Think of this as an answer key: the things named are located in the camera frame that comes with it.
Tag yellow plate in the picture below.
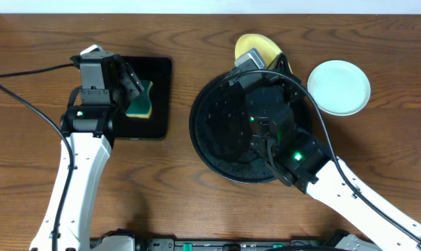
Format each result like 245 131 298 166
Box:
233 33 292 73

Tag green yellow sponge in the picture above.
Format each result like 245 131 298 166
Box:
125 80 153 119

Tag mint plate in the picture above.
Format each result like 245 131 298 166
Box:
307 60 372 116

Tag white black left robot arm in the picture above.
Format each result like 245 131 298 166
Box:
29 45 144 250

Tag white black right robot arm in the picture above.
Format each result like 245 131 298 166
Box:
226 49 421 250

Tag black rectangular tray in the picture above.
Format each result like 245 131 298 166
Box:
116 56 173 139

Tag black round tray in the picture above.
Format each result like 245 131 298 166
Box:
189 73 322 186

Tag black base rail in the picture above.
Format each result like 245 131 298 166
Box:
90 229 380 251

